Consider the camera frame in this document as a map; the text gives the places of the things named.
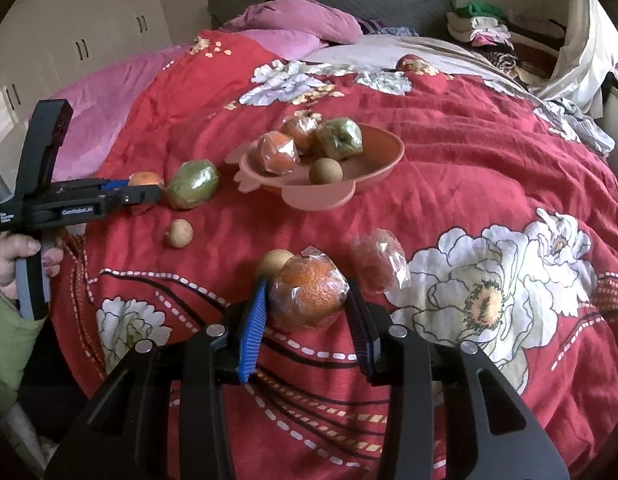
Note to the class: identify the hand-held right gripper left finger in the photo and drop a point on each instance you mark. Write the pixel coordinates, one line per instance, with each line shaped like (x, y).
(251, 335)

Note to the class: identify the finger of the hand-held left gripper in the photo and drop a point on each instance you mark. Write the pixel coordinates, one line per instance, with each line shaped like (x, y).
(136, 199)
(114, 185)

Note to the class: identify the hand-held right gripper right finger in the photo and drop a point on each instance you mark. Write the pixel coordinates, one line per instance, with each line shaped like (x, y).
(361, 335)

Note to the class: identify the plastic-wrapped orange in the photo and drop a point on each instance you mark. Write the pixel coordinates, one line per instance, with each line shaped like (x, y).
(276, 152)
(301, 132)
(145, 179)
(309, 292)

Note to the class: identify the brown longan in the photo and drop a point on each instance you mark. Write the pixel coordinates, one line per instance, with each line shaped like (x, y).
(273, 262)
(325, 171)
(179, 233)

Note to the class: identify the plastic-wrapped green citrus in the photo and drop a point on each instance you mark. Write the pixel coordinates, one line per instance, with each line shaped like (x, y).
(193, 185)
(341, 139)

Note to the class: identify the plastic-wrapped red fruit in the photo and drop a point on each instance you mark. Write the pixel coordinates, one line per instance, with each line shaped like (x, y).
(376, 262)

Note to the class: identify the pink plastic plate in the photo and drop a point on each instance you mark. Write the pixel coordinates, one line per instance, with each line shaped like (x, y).
(369, 160)

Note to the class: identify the person's left forearm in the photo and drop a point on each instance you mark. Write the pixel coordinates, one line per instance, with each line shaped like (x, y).
(9, 350)

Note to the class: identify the person's left hand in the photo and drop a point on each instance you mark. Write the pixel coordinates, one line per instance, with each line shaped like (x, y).
(6, 260)

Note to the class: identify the pink quilt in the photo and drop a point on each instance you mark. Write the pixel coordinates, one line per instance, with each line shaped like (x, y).
(114, 95)

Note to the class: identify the cream wardrobe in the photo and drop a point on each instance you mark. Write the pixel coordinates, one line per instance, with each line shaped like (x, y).
(89, 10)

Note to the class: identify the red floral blanket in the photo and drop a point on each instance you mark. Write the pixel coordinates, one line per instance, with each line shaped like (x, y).
(464, 160)

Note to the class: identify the pink pillow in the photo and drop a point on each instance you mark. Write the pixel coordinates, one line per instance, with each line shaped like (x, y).
(299, 20)

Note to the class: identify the beige bed sheet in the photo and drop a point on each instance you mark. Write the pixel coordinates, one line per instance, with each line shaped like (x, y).
(369, 50)

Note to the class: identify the blue patterned cloth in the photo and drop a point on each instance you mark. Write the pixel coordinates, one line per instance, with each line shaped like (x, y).
(384, 27)

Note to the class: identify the grey floral cloth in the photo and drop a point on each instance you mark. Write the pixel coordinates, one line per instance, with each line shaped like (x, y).
(579, 120)

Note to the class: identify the dark patterned cloth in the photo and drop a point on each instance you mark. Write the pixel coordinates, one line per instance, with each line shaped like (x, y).
(504, 60)

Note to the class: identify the stack of folded light clothes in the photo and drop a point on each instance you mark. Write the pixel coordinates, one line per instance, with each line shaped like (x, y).
(476, 27)

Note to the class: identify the green garment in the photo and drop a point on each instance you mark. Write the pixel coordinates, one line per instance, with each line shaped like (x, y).
(479, 9)

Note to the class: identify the white curtain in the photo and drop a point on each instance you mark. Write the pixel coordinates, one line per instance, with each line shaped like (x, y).
(584, 35)

